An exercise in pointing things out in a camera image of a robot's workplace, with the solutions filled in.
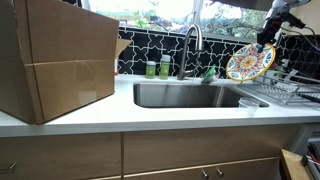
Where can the green dish sponge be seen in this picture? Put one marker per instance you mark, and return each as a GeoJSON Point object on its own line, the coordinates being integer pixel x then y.
{"type": "Point", "coordinates": [210, 75]}

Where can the colourful patterned ceramic plate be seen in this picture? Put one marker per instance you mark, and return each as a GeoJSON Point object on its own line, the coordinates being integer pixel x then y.
{"type": "Point", "coordinates": [248, 63]}

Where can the large brown cardboard box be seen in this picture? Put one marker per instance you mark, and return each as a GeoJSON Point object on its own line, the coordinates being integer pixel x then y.
{"type": "Point", "coordinates": [66, 66]}

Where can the clear plastic cup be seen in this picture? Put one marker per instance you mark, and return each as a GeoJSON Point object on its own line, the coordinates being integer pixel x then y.
{"type": "Point", "coordinates": [248, 106]}

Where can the curved steel kitchen faucet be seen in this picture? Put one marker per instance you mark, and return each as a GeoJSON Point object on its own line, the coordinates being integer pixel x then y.
{"type": "Point", "coordinates": [196, 33]}

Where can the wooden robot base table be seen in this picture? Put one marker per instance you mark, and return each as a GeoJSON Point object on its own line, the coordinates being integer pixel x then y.
{"type": "Point", "coordinates": [293, 166]}

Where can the round metal cabinet knob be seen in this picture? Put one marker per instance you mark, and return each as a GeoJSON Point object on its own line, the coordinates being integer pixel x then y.
{"type": "Point", "coordinates": [205, 173]}
{"type": "Point", "coordinates": [219, 172]}

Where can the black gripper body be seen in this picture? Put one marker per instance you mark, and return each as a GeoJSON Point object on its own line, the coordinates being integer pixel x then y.
{"type": "Point", "coordinates": [274, 28]}

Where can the wooden cabinet drawer front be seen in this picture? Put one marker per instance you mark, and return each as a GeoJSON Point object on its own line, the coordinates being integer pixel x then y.
{"type": "Point", "coordinates": [60, 156]}

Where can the kitchen window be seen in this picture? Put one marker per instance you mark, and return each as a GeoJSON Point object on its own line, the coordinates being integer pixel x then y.
{"type": "Point", "coordinates": [166, 13]}

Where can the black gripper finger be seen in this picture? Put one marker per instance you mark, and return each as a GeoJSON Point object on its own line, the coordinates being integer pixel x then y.
{"type": "Point", "coordinates": [260, 46]}

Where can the stainless steel sink basin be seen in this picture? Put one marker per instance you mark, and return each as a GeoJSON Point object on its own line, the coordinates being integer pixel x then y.
{"type": "Point", "coordinates": [160, 95]}

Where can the short green soap bottle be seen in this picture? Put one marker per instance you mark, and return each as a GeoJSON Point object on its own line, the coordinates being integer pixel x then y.
{"type": "Point", "coordinates": [150, 70]}

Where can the tall green soap bottle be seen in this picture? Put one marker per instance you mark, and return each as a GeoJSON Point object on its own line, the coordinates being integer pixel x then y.
{"type": "Point", "coordinates": [164, 68]}

